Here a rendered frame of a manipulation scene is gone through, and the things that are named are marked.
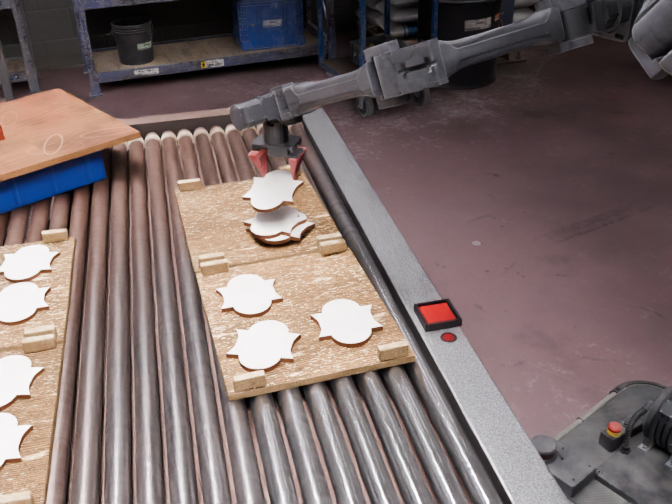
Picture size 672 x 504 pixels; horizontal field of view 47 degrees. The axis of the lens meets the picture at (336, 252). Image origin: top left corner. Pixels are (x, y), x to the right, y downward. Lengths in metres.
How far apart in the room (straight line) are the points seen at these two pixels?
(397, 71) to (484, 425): 0.61
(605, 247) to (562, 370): 0.94
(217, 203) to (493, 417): 0.95
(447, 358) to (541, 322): 1.71
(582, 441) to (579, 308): 1.04
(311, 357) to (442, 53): 0.59
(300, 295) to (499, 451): 0.54
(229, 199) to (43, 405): 0.79
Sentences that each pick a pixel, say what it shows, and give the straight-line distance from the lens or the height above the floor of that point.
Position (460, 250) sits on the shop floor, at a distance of 3.57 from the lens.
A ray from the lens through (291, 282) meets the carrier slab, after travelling 1.64.
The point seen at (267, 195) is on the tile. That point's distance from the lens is 1.78.
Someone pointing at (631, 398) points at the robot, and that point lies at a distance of 2.52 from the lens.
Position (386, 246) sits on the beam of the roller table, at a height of 0.92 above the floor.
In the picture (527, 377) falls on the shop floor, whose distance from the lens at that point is 2.89.
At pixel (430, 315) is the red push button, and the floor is 0.93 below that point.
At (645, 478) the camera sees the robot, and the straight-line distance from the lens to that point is 2.27.
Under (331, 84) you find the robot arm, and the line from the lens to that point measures 1.50.
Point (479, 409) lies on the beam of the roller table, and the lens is 1.38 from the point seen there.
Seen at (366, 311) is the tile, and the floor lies 0.95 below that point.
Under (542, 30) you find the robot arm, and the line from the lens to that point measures 1.50.
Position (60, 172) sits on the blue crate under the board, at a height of 0.98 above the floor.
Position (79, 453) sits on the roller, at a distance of 1.36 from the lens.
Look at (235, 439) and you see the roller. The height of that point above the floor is 0.92.
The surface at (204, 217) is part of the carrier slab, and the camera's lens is 1.92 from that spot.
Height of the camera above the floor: 1.84
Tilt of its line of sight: 31 degrees down
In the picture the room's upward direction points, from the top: 2 degrees counter-clockwise
